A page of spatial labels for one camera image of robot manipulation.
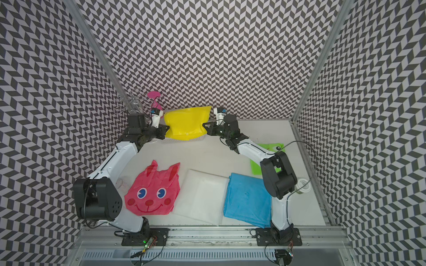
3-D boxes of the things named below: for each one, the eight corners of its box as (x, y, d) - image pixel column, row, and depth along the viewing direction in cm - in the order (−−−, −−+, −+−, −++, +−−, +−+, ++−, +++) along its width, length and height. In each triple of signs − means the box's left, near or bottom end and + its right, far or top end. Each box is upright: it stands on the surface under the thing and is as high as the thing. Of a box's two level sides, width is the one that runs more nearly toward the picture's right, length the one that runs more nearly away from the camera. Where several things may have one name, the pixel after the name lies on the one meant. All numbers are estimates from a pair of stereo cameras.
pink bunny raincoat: (121, 214, 80) (118, 213, 78) (139, 164, 98) (137, 162, 96) (174, 214, 80) (173, 213, 78) (183, 164, 98) (182, 162, 96)
